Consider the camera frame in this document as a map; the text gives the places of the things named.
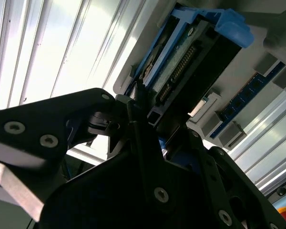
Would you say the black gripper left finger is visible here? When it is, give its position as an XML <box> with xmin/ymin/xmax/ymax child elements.
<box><xmin>0</xmin><ymin>81</ymin><xmax>172</xmax><ymax>222</ymax></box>

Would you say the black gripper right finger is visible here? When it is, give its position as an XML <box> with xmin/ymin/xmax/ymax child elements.
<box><xmin>185</xmin><ymin>128</ymin><xmax>286</xmax><ymax>229</ymax></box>

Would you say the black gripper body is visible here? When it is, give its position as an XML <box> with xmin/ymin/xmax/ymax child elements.
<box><xmin>39</xmin><ymin>149</ymin><xmax>232</xmax><ymax>229</ymax></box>

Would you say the hard disk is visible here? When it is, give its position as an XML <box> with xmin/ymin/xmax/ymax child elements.
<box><xmin>123</xmin><ymin>7</ymin><xmax>255</xmax><ymax>134</ymax></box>

